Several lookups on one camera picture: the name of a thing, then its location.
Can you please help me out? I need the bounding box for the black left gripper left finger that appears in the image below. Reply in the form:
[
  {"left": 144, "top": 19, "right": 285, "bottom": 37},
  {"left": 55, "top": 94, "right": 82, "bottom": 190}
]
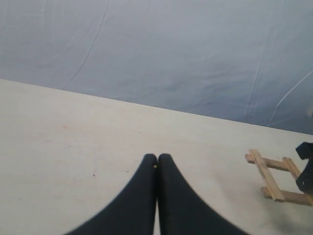
[{"left": 68, "top": 154, "right": 157, "bottom": 235}]

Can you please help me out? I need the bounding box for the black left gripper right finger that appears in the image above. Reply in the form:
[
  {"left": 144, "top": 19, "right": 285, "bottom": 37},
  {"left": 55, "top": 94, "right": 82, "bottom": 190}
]
[{"left": 157, "top": 154, "right": 246, "bottom": 235}]

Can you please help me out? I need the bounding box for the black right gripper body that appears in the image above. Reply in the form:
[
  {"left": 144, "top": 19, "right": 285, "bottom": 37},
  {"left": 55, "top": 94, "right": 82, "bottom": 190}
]
[{"left": 295, "top": 142, "right": 313, "bottom": 193}]

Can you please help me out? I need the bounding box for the short wood block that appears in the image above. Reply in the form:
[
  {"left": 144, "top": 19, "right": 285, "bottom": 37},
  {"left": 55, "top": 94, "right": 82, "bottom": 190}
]
[{"left": 282, "top": 157, "right": 301, "bottom": 180}]

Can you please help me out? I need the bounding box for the upright-lying wood strip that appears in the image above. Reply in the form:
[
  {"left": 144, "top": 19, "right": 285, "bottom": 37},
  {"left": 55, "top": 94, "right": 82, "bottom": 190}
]
[{"left": 249, "top": 149, "right": 285, "bottom": 202}]

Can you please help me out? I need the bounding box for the horizontal wood strip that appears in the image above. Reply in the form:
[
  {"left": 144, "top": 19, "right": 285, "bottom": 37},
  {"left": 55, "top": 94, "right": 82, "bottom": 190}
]
[{"left": 245, "top": 154, "right": 289, "bottom": 171}]

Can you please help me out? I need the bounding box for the wood strip with holes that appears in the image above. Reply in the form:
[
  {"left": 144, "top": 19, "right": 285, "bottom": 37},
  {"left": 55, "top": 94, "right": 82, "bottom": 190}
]
[{"left": 260, "top": 187, "right": 313, "bottom": 206}]

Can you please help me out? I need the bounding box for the grey backdrop cloth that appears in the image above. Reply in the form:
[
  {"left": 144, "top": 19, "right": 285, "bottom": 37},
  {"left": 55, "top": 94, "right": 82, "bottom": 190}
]
[{"left": 0, "top": 0, "right": 313, "bottom": 134}]

